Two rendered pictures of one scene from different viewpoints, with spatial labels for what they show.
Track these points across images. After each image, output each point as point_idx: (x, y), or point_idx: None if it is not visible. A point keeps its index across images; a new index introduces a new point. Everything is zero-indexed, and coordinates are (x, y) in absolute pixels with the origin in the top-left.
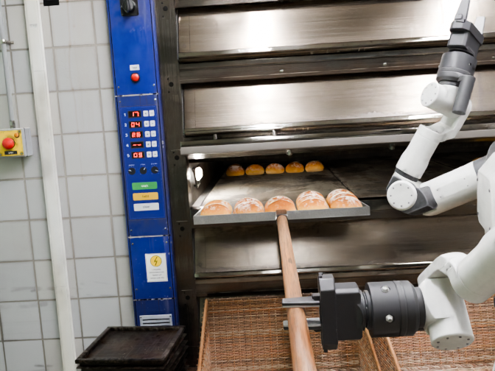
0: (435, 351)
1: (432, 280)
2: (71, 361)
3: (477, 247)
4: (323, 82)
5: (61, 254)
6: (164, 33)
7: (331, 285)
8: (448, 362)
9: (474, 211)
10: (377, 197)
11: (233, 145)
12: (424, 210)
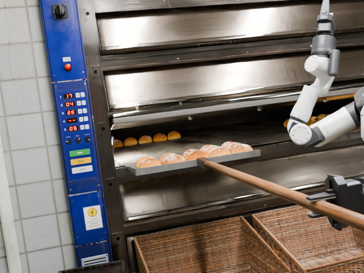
0: (299, 250)
1: None
2: None
3: None
4: (206, 66)
5: (10, 216)
6: (88, 32)
7: (343, 181)
8: (306, 257)
9: (311, 150)
10: None
11: (153, 114)
12: (317, 143)
